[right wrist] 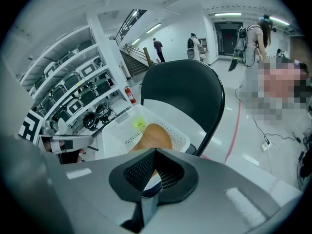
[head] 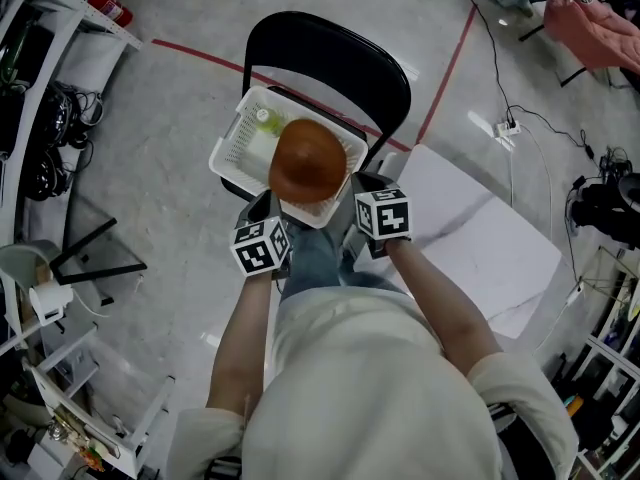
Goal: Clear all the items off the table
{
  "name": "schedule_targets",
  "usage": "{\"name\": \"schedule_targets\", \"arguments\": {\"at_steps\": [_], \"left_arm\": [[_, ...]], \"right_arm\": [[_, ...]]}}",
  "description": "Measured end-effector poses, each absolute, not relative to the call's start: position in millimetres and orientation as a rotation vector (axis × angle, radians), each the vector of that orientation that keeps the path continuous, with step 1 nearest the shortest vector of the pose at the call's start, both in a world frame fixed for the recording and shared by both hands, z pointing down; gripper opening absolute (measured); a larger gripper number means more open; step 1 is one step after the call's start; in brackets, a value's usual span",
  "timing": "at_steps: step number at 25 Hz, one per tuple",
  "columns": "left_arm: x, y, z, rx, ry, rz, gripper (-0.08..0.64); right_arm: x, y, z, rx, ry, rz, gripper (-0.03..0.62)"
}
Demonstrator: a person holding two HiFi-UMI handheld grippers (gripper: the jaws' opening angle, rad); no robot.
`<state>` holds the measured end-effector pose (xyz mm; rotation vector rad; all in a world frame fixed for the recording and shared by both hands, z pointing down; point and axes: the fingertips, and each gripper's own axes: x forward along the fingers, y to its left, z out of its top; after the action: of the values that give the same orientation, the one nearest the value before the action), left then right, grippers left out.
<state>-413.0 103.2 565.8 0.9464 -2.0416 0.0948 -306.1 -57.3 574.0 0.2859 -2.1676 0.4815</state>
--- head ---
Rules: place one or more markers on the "person's left forearm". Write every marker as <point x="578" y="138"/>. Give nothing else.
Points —
<point x="240" y="348"/>

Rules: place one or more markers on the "small white device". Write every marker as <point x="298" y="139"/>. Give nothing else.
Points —
<point x="50" y="300"/>

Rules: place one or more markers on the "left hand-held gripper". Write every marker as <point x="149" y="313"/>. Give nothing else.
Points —
<point x="260" y="248"/>

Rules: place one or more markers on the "black folding chair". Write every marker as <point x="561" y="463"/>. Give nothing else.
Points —
<point x="325" y="48"/>

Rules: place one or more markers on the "person's cream shirt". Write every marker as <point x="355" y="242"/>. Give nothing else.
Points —
<point x="375" y="393"/>

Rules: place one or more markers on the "pale chair with black legs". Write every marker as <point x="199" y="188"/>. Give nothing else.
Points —
<point x="20" y="263"/>

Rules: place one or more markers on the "person's blue jeans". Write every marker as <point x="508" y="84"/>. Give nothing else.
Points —
<point x="315" y="258"/>

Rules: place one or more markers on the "white power strip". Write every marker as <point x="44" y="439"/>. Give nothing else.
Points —
<point x="507" y="129"/>

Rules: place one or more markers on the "green drink bottle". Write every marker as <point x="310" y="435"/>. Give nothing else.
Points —
<point x="270" y="120"/>

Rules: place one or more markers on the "person's right forearm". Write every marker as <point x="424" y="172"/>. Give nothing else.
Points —
<point x="440" y="308"/>

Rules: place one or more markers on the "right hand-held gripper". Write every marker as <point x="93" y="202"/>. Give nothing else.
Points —
<point x="382" y="215"/>

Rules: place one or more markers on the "red fire extinguisher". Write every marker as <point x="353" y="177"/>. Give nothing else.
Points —
<point x="110" y="5"/>

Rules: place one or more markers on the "white marble-pattern table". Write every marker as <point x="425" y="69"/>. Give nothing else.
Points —
<point x="475" y="228"/>

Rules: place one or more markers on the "white perforated plastic basket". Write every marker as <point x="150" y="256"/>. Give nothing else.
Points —
<point x="235" y="143"/>

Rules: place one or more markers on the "white metal shelf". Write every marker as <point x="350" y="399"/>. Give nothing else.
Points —
<point x="150" y="418"/>

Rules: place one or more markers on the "pink armchair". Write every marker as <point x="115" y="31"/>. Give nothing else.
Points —
<point x="590" y="33"/>

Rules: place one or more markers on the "white shelf with black cases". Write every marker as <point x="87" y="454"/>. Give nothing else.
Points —
<point x="45" y="68"/>

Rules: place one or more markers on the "brown wooden bowl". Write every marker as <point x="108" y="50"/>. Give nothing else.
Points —
<point x="307" y="163"/>

